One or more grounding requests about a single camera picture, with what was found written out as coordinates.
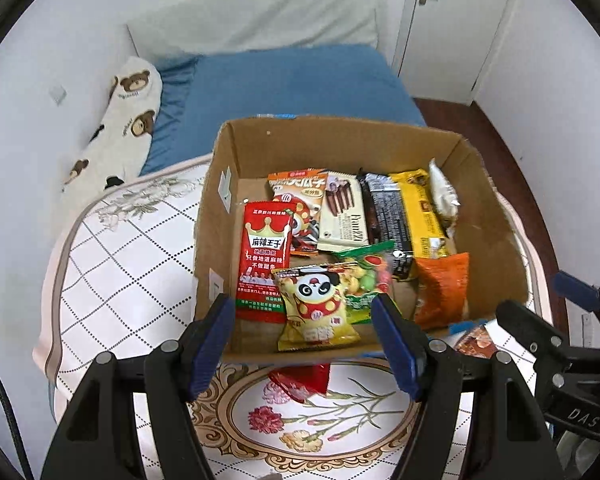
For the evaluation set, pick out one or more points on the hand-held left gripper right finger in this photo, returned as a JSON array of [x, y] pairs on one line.
[[397, 350]]

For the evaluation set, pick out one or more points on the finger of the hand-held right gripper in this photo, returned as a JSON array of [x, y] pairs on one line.
[[527, 327], [577, 290]]

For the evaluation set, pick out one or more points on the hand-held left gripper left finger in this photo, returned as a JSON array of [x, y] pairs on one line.
[[209, 350]]

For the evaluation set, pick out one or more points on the plain orange snack packet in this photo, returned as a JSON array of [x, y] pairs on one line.
[[442, 290]]

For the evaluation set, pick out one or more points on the green pea snack packet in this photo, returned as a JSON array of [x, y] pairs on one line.
[[370, 280]]

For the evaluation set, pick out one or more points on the yellow panda snack packet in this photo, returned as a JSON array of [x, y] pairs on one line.
[[315, 315]]

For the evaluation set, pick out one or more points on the cardboard box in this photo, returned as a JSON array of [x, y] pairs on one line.
[[490, 240]]

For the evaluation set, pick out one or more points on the red crown print snack packet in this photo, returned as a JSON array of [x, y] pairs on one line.
[[265, 265]]

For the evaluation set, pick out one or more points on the yellow and black snack packet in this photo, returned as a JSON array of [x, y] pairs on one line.
[[422, 215]]

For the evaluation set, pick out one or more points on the white chocolate stick packet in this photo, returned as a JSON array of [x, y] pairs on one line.
[[342, 220]]

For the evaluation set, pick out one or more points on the pale yellow bread packet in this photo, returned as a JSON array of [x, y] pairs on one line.
[[442, 192]]

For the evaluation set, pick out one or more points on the orange panda snack packet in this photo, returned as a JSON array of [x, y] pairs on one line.
[[300, 195]]

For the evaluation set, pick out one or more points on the dark red snack packet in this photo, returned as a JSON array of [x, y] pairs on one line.
[[476, 342]]

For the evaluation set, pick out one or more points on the small red snack packet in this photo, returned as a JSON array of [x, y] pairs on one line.
[[302, 379]]

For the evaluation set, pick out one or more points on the white quilted floral blanket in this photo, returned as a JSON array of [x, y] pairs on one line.
[[129, 270]]

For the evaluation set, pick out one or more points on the bear print pillow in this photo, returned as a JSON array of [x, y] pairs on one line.
[[122, 120]]

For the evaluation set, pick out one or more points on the blue bed sheet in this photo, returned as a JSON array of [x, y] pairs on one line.
[[300, 85]]

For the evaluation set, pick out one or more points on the white door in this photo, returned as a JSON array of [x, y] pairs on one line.
[[455, 25]]

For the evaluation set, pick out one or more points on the grey pillow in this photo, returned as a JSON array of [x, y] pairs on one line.
[[260, 20]]

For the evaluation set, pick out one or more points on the white wall socket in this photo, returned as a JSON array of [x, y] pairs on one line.
[[57, 94]]

